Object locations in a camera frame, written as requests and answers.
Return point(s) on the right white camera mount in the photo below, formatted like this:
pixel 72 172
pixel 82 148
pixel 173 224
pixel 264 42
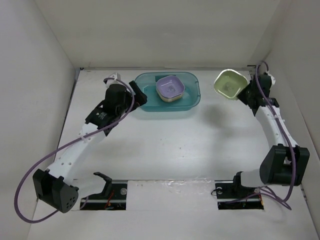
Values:
pixel 273 80

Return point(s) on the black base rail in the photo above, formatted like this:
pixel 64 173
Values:
pixel 115 200
pixel 232 197

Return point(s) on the teal plastic bin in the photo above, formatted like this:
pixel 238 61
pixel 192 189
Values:
pixel 190 98

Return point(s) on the light green square plate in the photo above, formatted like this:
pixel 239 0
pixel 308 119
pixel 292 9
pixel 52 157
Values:
pixel 229 83

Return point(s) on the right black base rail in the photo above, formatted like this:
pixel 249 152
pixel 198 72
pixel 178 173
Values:
pixel 232 197

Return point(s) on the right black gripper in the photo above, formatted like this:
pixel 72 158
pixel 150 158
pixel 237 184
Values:
pixel 241 95

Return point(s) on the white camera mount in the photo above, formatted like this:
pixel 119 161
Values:
pixel 273 80
pixel 112 79

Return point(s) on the yellow square plate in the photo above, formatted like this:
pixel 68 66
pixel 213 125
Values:
pixel 170 99

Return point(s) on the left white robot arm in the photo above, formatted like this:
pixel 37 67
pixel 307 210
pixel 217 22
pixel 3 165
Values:
pixel 57 185

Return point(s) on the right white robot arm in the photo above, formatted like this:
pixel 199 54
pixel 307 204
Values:
pixel 286 161

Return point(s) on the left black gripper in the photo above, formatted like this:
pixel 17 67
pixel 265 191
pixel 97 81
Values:
pixel 140 98

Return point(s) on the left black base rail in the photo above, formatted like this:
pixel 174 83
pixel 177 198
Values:
pixel 115 200

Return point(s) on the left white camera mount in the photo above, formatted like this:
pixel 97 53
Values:
pixel 112 79

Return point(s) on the purple square plate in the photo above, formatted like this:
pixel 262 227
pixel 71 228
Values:
pixel 170 87

